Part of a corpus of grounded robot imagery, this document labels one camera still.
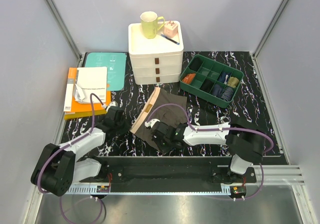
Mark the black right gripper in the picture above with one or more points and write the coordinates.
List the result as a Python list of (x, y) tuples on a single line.
[(164, 150)]

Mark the white three-drawer storage unit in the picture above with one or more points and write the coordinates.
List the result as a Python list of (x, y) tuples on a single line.
[(157, 60)]

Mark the rolled navy garment in tray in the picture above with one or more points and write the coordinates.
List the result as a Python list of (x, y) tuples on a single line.
[(224, 76)]

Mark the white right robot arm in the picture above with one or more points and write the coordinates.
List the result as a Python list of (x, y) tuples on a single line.
[(245, 146)]

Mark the yellow-green mug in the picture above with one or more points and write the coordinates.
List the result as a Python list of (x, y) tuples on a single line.
[(151, 23)]

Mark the pink power adapter cube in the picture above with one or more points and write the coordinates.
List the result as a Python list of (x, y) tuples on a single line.
[(170, 29)]

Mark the rolled grey-blue garment in tray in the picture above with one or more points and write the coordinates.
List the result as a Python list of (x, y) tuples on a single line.
[(217, 90)]

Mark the rolled striped garment in tray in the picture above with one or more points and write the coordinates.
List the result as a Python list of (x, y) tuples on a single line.
[(227, 94)]

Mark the white paper manual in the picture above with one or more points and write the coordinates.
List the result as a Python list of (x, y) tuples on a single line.
[(90, 80)]

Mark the blue pen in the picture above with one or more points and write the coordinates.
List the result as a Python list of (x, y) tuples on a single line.
[(169, 39)]

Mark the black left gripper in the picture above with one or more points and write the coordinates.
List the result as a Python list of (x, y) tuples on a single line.
[(126, 128)]

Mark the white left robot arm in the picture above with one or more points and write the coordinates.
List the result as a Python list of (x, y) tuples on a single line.
[(59, 166)]

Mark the rolled black garment in tray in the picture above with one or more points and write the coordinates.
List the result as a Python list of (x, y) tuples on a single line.
[(195, 64)]

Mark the grey underwear with cream waistband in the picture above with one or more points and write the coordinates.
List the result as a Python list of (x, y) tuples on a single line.
[(161, 105)]

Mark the teal plastic board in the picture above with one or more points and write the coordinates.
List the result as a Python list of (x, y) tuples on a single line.
[(116, 66)]

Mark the rolled khaki garment in tray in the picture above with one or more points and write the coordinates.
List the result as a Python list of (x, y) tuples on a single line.
[(233, 82)]

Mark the orange book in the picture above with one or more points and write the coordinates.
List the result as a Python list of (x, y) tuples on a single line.
[(73, 109)]

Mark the green divided organizer tray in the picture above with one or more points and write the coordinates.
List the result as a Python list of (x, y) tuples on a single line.
[(210, 69)]

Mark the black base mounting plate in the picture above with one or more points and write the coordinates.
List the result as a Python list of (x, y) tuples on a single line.
[(124, 169)]

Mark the rolled orange garment in tray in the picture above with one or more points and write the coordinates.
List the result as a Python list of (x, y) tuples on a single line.
[(188, 78)]

